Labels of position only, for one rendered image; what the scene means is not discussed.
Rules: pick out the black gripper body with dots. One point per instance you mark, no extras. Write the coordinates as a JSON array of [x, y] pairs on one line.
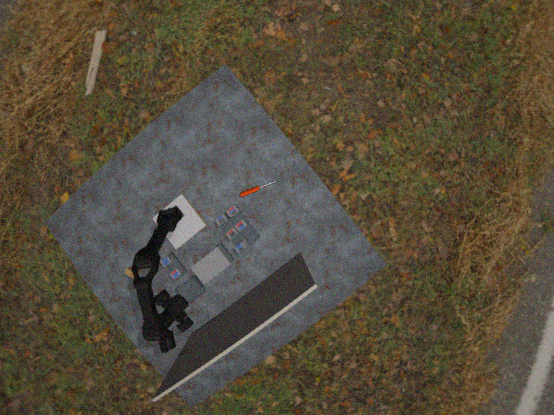
[[164, 298]]

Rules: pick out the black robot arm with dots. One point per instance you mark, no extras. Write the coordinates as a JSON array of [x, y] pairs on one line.
[[156, 325]]

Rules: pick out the orange-handled screwdriver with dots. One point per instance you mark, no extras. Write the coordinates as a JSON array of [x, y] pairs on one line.
[[254, 189]]

